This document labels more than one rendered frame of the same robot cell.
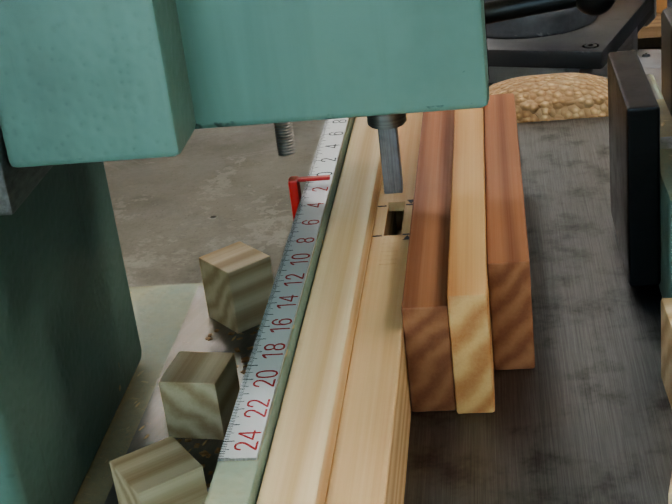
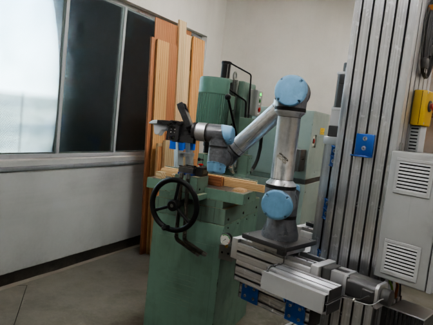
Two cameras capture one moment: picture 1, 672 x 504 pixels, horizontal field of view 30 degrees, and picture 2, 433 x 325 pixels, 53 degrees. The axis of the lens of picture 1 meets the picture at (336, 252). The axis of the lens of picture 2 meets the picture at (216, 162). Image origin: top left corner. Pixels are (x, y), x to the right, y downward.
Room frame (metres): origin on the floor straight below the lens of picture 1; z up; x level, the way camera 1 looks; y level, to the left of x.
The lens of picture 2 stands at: (1.28, -2.48, 1.27)
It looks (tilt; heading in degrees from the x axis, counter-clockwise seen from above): 6 degrees down; 105
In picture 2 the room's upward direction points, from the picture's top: 6 degrees clockwise
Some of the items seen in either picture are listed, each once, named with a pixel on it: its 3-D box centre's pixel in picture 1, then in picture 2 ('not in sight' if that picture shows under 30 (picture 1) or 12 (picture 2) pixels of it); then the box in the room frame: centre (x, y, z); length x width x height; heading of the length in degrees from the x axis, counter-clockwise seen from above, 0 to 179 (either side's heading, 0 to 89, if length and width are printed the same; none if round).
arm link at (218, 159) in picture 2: not in sight; (218, 158); (0.84, -0.78, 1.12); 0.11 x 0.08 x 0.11; 88
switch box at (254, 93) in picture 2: not in sight; (254, 102); (0.76, 0.26, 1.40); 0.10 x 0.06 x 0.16; 81
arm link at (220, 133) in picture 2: not in sight; (220, 135); (0.84, -0.80, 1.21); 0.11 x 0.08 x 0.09; 177
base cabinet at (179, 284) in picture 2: not in sight; (202, 266); (0.59, 0.09, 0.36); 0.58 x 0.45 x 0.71; 81
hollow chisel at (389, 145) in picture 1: (389, 143); not in sight; (0.58, -0.03, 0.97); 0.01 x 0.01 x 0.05; 81
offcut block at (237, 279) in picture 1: (238, 286); not in sight; (0.75, 0.07, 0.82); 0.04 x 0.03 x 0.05; 34
